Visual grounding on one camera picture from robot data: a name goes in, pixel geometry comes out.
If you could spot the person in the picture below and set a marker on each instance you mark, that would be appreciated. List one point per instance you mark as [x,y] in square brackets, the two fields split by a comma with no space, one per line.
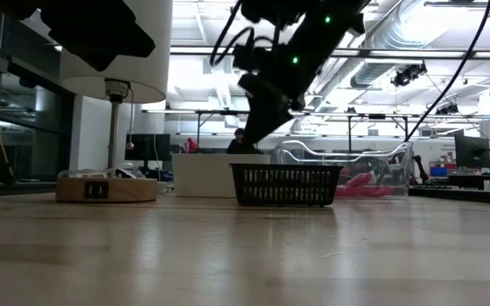
[237,146]

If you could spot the black aluminium table frame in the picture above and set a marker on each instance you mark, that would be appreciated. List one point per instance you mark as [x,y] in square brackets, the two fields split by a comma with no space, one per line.
[462,194]

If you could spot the black computer monitor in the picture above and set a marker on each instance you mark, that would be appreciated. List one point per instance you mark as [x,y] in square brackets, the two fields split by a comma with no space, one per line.
[147,146]
[472,151]

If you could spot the white plastic bin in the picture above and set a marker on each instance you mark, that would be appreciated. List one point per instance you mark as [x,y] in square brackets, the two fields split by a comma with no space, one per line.
[202,174]

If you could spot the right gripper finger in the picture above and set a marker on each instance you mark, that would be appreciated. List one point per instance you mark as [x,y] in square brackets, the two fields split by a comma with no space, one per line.
[266,119]

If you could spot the black hanging spotlight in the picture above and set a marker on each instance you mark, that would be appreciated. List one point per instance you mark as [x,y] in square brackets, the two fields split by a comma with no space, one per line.
[447,109]
[408,73]

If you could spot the white shade wooden base lamp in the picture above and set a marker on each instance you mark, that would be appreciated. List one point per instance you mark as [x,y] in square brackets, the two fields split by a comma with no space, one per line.
[134,190]

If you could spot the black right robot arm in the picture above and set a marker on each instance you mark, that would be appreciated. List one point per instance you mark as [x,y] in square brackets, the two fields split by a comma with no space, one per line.
[313,34]

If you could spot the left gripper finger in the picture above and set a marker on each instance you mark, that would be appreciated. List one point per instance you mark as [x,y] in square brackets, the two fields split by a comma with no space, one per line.
[126,44]

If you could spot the red object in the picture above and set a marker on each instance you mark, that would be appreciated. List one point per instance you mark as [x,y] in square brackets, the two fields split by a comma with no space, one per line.
[192,144]

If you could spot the blue box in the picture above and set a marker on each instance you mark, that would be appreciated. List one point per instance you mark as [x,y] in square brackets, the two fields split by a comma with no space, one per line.
[438,171]

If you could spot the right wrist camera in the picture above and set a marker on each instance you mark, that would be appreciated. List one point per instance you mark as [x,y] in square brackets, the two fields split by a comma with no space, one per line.
[247,57]

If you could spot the clear plastic bin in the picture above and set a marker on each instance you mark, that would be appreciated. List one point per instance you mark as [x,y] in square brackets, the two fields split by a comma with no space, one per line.
[398,170]

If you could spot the black mesh basket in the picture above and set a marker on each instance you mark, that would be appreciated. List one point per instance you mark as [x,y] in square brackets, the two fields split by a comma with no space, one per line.
[285,185]

